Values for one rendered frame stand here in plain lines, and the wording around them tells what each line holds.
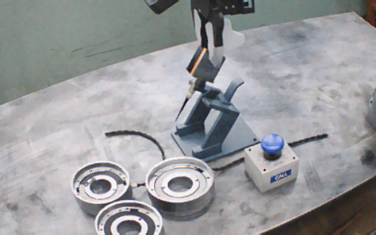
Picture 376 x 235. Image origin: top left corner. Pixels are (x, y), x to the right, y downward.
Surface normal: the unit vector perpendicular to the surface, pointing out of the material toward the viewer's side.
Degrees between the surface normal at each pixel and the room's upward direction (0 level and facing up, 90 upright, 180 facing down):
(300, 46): 0
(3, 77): 90
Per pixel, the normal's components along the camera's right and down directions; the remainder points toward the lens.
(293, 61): -0.09, -0.80
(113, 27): 0.36, 0.53
